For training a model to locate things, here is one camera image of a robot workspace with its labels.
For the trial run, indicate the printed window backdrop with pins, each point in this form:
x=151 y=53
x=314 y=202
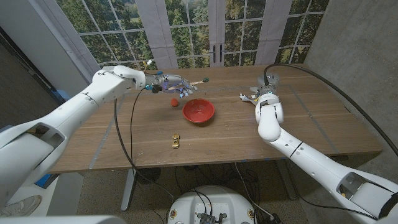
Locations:
x=155 y=31

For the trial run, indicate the blue chair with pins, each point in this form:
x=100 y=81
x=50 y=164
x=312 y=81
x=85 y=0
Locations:
x=4 y=128

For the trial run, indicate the white table leg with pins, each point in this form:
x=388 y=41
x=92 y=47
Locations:
x=128 y=189
x=287 y=180

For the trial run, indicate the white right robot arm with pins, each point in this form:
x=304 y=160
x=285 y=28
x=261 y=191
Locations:
x=311 y=155

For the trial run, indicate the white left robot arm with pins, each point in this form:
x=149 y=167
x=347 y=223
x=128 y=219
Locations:
x=62 y=124

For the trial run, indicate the wooden toothbrush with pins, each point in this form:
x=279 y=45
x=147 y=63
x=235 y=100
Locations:
x=197 y=82

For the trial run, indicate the white shoe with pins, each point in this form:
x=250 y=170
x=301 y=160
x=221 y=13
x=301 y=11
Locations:
x=23 y=206

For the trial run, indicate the white toothpaste tube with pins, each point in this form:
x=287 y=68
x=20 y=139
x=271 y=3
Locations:
x=247 y=98

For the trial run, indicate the white power strip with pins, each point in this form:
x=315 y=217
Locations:
x=107 y=67

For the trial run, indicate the white robot torso base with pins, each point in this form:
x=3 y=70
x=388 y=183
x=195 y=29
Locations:
x=211 y=202

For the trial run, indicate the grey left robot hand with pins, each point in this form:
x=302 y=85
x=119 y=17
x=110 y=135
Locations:
x=174 y=81

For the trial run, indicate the black round fan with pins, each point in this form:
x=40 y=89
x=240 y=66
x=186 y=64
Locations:
x=148 y=175

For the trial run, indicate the red bowl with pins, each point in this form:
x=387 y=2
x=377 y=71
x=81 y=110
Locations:
x=199 y=110

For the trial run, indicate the yellow toy car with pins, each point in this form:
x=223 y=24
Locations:
x=176 y=141

